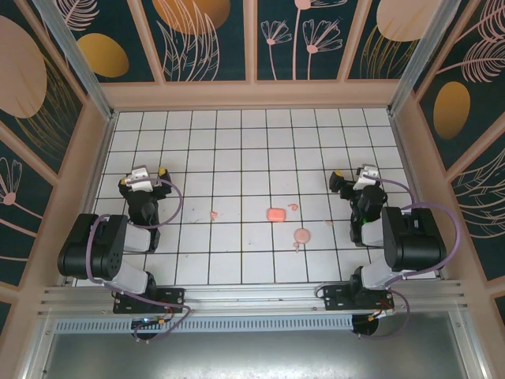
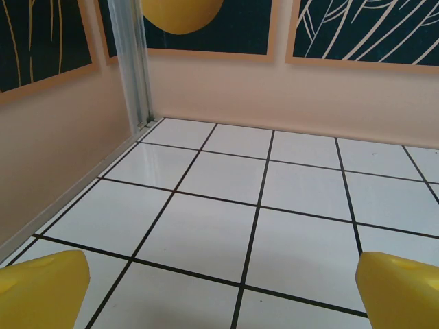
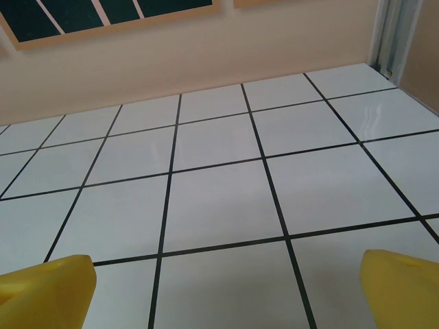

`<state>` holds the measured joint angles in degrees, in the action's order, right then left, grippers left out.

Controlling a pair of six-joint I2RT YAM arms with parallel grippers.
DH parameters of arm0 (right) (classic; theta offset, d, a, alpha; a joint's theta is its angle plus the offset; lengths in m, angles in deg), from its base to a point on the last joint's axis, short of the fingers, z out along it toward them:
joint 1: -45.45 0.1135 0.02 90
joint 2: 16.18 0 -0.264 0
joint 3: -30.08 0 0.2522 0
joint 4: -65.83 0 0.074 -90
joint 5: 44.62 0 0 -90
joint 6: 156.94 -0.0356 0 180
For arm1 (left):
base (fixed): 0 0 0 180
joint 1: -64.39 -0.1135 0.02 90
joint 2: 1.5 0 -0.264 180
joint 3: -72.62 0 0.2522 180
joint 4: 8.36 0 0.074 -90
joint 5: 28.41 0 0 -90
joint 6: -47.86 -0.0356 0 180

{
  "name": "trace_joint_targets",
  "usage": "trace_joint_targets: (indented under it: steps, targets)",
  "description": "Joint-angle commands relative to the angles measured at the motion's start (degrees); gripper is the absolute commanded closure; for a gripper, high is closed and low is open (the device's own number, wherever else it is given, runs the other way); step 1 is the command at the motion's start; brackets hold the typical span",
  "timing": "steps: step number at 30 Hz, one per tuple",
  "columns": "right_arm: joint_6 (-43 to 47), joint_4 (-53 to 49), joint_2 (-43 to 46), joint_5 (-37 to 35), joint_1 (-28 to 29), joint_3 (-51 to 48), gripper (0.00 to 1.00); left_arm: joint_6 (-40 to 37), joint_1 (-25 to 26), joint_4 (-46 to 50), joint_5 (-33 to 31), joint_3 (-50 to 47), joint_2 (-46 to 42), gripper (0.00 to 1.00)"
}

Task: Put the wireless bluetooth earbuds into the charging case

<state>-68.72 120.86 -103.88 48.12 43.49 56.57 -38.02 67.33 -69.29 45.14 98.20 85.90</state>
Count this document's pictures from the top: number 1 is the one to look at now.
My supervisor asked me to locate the pale pink round earbud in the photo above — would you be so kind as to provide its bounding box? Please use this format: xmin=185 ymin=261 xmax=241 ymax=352
xmin=292 ymin=227 xmax=312 ymax=253

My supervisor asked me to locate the grey metal sheet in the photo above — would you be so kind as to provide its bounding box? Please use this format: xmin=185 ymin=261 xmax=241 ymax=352
xmin=39 ymin=331 xmax=474 ymax=379

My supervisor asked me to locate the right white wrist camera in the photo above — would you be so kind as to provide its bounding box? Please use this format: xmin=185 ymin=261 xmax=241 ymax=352
xmin=353 ymin=165 xmax=380 ymax=191

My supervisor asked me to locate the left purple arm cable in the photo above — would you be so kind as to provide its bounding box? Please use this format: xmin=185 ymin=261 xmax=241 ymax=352
xmin=85 ymin=177 xmax=194 ymax=343

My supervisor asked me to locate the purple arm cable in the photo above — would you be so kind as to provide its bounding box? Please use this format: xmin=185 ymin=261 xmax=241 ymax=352
xmin=85 ymin=177 xmax=194 ymax=343
xmin=357 ymin=177 xmax=462 ymax=340

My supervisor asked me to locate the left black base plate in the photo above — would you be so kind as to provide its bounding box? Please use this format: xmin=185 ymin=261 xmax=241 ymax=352
xmin=113 ymin=287 xmax=186 ymax=315

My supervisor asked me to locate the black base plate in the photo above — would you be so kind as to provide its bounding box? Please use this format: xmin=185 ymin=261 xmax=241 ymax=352
xmin=322 ymin=284 xmax=395 ymax=312
xmin=113 ymin=287 xmax=186 ymax=315

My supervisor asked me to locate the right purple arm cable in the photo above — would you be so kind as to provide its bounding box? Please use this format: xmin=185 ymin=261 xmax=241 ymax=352
xmin=357 ymin=177 xmax=462 ymax=340

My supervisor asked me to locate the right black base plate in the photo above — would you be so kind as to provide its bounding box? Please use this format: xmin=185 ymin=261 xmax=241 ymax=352
xmin=322 ymin=284 xmax=395 ymax=312

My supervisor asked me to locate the aluminium frame post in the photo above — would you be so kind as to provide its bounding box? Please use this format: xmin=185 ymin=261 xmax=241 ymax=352
xmin=388 ymin=0 xmax=462 ymax=116
xmin=31 ymin=0 xmax=116 ymax=122

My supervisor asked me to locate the aluminium mounting rail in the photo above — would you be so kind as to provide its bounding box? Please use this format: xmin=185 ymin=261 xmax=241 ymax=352
xmin=38 ymin=279 xmax=470 ymax=317

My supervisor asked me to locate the slotted grey cable duct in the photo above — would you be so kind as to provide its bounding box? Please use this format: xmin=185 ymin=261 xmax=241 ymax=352
xmin=54 ymin=314 xmax=355 ymax=333

